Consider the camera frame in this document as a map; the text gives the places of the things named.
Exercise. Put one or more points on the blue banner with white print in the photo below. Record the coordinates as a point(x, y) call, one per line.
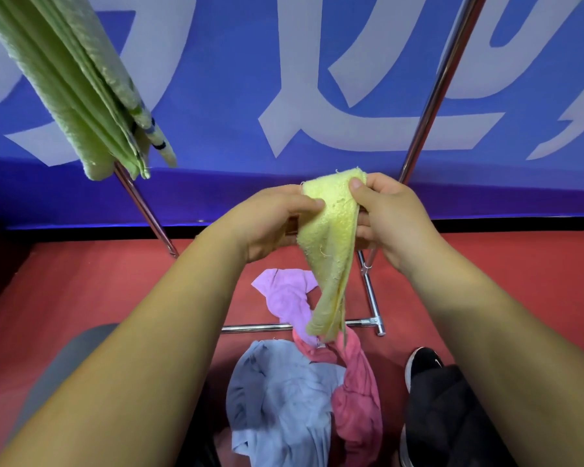
point(292, 92)

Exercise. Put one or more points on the grey-blue cloth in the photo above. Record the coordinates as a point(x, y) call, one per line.
point(277, 398)

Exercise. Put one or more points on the person's right forearm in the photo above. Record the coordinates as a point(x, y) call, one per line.
point(506, 345)

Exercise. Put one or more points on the person's black trouser leg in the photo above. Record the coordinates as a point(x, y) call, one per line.
point(447, 418)

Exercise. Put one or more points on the person's right thumb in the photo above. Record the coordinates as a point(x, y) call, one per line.
point(360, 189)

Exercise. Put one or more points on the black shoe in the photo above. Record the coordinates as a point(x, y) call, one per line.
point(421, 362)

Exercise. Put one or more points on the lilac cloth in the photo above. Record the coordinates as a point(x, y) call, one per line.
point(289, 296)

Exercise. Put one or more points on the chrome drying rack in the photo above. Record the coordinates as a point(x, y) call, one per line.
point(428, 106)

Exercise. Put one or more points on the yellow towel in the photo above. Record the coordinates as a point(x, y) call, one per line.
point(328, 247)

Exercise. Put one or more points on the striped white towel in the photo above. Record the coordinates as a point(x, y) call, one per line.
point(148, 116)

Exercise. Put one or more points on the green towel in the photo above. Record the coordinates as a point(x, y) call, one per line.
point(73, 77)

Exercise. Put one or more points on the person's left thumb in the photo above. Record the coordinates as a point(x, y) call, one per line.
point(304, 203)

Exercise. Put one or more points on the person's left hand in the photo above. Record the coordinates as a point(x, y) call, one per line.
point(260, 219)

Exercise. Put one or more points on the person's left forearm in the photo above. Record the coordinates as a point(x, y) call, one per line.
point(126, 364)

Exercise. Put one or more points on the person's right hand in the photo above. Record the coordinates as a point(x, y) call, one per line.
point(394, 223)

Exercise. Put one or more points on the pink cloth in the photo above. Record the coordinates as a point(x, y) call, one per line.
point(357, 398)

